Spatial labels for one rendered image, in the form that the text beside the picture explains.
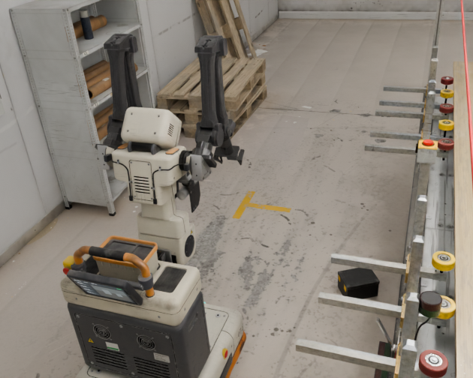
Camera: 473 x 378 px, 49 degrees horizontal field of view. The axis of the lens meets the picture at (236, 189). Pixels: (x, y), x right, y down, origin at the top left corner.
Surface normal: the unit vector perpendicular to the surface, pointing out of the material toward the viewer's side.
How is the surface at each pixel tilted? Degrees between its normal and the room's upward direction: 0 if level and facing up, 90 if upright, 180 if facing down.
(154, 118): 47
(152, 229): 82
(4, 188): 90
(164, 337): 90
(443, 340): 0
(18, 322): 0
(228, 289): 0
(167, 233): 82
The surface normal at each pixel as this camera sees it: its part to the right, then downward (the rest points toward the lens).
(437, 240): -0.07, -0.86
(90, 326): -0.33, 0.51
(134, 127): -0.30, -0.21
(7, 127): 0.94, 0.11
